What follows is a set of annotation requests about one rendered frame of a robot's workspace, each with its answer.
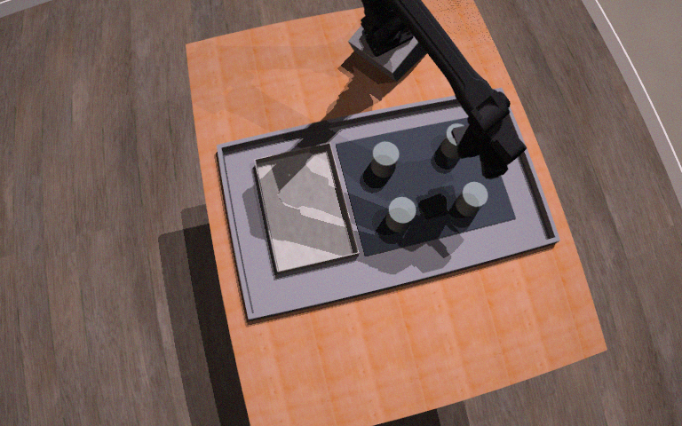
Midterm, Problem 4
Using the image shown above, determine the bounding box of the clear glass cylinder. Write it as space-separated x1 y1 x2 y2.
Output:
370 141 400 178
456 182 488 217
440 123 463 159
385 197 416 233

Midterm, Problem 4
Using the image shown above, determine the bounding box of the white shallow rectangular tray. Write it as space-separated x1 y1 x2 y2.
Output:
254 142 359 274

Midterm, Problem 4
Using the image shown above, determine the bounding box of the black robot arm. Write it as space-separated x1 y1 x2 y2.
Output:
361 0 527 179

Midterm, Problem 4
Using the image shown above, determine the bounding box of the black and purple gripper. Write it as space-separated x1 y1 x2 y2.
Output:
451 125 488 159

